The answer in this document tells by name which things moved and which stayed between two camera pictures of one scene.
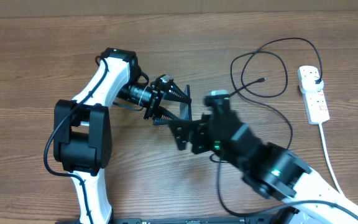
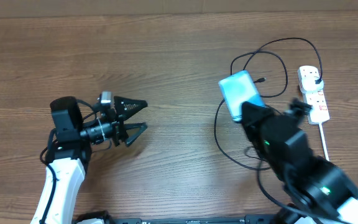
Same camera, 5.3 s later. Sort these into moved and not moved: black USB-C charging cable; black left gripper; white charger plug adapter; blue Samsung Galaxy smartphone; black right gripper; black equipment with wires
Moved: black USB-C charging cable; blue Samsung Galaxy smartphone; black left gripper; black right gripper
Not moved: white charger plug adapter; black equipment with wires
